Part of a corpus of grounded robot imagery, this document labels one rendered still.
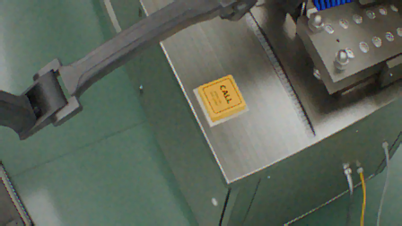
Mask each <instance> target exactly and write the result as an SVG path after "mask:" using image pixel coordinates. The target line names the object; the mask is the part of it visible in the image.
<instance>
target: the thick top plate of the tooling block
mask: <svg viewBox="0 0 402 226"><path fill-rule="evenodd" d="M318 13H319V14H320V15H321V16H322V18H323V23H324V27H323V29H324V30H323V31H322V32H320V33H318V32H314V31H312V30H310V28H309V24H308V21H309V18H308V16H307V15H303V16H300V17H299V18H297V22H296V27H295V30H296V32H297V34H298V36H299V37H300V39H301V41H302V44H303V45H304V47H306V49H307V51H308V53H309V55H310V58H311V59H312V61H313V63H314V65H315V66H316V67H317V69H318V72H319V74H320V77H321V78H322V80H323V83H324V84H326V88H327V89H328V92H329V94H331V93H334V92H336V91H340V90H341V89H343V88H345V87H346V86H348V85H349V86H350V85H351V84H353V83H356V82H359V81H360V80H362V79H364V78H367V77H368V76H371V75H372V74H375V73H377V72H379V71H381V70H382V69H383V66H384V65H385V63H386V61H387V60H390V59H391V58H393V57H396V56H399V55H401V54H402V0H387V1H384V2H381V3H377V4H372V5H370V6H365V7H364V8H360V6H359V5H358V4H357V2H356V0H355V1H353V2H350V3H345V4H341V5H337V6H333V7H330V8H328V9H325V10H321V11H318ZM340 49H343V50H345V51H346V52H347V54H348V66H347V68H346V69H344V70H340V69H338V68H337V67H335V65H334V62H333V58H334V55H335V54H336V53H337V52H338V50H340Z"/></svg>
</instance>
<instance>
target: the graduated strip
mask: <svg viewBox="0 0 402 226"><path fill-rule="evenodd" d="M244 18H245V19H246V21H247V22H248V23H249V25H250V27H251V29H252V31H253V32H254V34H255V35H256V37H257V38H258V41H259V44H260V45H261V47H262V48H263V49H264V50H265V52H266V55H267V58H268V59H269V61H270V62H271V63H272V67H273V68H274V69H275V72H276V73H277V76H278V78H279V79H280V81H281V83H282V85H283V87H284V89H285V90H286V93H287V95H288V97H289V99H290V101H291V103H292V104H293V108H294V110H295V111H296V113H297V116H298V117H299V119H300V121H301V125H302V127H303V128H304V131H305V133H306V135H307V137H308V138H309V140H310V139H311V138H313V137H314V136H316V135H317V134H316V131H315V130H314V127H313V125H312V123H311V121H310V118H309V116H308V113H307V111H306V110H305V108H304V106H303V105H302V101H301V99H300V97H299V95H298V93H297V91H296V90H295V87H294V86H293V84H292V81H291V79H290V77H289V76H288V75H287V72H286V71H285V69H284V67H283V64H282V62H281V61H280V59H279V57H278V56H277V54H276V52H275V50H274V48H273V47H272V45H271V43H270V41H269V39H268V38H267V36H266V34H265V32H264V31H263V29H262V28H261V26H260V25H259V23H258V21H257V19H256V17H255V15H254V14H253V12H252V11H251V10H250V9H249V11H248V12H247V13H245V14H244Z"/></svg>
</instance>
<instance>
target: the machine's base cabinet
mask: <svg viewBox="0 0 402 226"><path fill-rule="evenodd" d="M99 1H100V6H101V9H102V10H103V12H104V15H105V18H106V20H107V23H108V25H109V29H110V32H111V33H112V36H115V35H118V34H119V33H120V32H121V31H122V30H125V29H127V28H128V27H129V26H131V25H133V24H135V23H137V22H138V21H140V20H142V19H144V17H143V14H142V12H141V9H140V8H139V5H138V4H137V1H136V0H99ZM124 66H125V68H126V70H127V73H128V77H129V78H130V80H131V83H132V85H133V87H134V90H135V93H136V95H137V98H138V99H139V101H140V104H141V105H142V109H143V110H144V113H145V115H146V118H147V120H148V123H149V124H150V126H151V128H152V130H153V134H154V136H155V137H156V139H157V141H158V143H159V146H160V148H161V149H162V153H163V154H164V156H165V158H166V161H167V163H168V165H169V166H170V169H171V171H172V173H173V175H174V178H175V179H176V181H177V183H178V184H179V187H180V188H181V191H182V194H183V196H185V198H186V200H187V202H188V205H189V207H190V209H191V211H192V212H193V214H194V217H195V218H196V219H197V221H198V223H199V226H288V225H289V224H292V223H295V222H297V221H299V220H300V219H301V218H303V217H306V216H308V215H310V214H311V213H313V212H315V211H317V210H319V209H321V208H322V207H324V206H325V205H327V204H330V203H332V202H334V201H335V200H337V199H338V198H339V197H340V196H344V195H345V194H347V193H349V191H348V184H347V180H346V177H344V175H343V173H344V171H345V170H347V169H349V168H351V169H352V171H353V173H351V176H352V181H353V185H354V189H355V188H357V187H359V186H360V185H361V184H362V180H361V177H360V174H358V172H357V170H358V169H359V168H361V167H363V172H362V174H363V180H364V182H367V181H368V180H369V179H371V178H373V177H375V176H377V175H378V174H379V173H381V172H382V171H383V170H384V169H385V167H386V166H387V162H386V154H385V151H384V149H382V146H381V145H382V143H384V142H386V141H387V142H388V147H387V148H388V154H389V160H391V158H392V156H393V155H394V153H395V152H396V150H397V149H398V147H399V146H400V144H401V143H402V100H401V101H400V102H399V103H397V104H395V105H393V106H391V107H389V108H388V109H385V110H384V111H382V112H380V113H379V114H376V115H375V116H374V117H371V118H369V119H368V120H365V121H364V122H362V123H361V124H359V125H358V126H356V127H353V128H351V129H350V130H348V131H345V132H344V133H342V134H341V135H339V136H336V137H335V138H333V139H331V140H330V141H327V142H325V143H323V144H322V145H320V146H319V147H316V148H314V149H311V150H310V151H308V152H306V153H304V154H303V155H300V156H298V157H296V158H294V159H292V160H290V161H288V162H286V163H285V164H281V165H279V166H278V167H275V168H274V169H271V170H270V171H267V172H266V173H262V174H260V175H258V176H256V177H254V178H252V179H250V180H247V181H244V182H242V183H240V184H238V185H237V186H235V187H230V188H226V187H225V186H224V184H223V182H222V179H221V177H220V176H219V174H218V172H217V171H216V167H215V166H214V163H213V162H212V160H211V157H210V155H209V153H208V151H207V150H206V148H205V144H204V142H203V140H202V138H201V137H200V135H199V133H198V131H197V128H196V126H195V124H194V122H193V120H192V118H191V116H190V114H189V112H188V110H187V108H186V106H185V103H184V102H183V99H182V97H181V95H180V94H179V91H178V89H177V86H176V83H175V82H174V81H173V79H172V77H171V74H170V71H169V70H168V68H167V66H166V63H165V61H164V60H163V58H162V54H161V53H160V51H159V49H158V46H157V45H155V46H153V47H151V48H149V49H148V50H146V51H144V52H143V53H141V54H140V55H139V56H136V57H135V58H132V59H131V60H129V61H128V62H126V63H125V64H124Z"/></svg>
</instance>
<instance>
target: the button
mask: <svg viewBox="0 0 402 226"><path fill-rule="evenodd" d="M197 93H198V95H199V96H200V98H201V100H202V101H203V103H204V105H205V109H206V111H207V113H208V115H209V117H210V118H211V119H212V122H215V121H217V120H219V119H221V118H224V117H228V116H231V115H233V114H235V113H237V112H240V111H241V110H244V109H245V106H246V103H245V100H244V99H243V97H242V96H241V95H240V92H239V89H238V87H237V85H236V83H235V82H234V80H233V79H232V77H231V76H230V75H229V76H225V77H223V78H221V79H218V80H217V81H214V82H210V83H207V84H205V85H203V86H200V87H198V88H197Z"/></svg>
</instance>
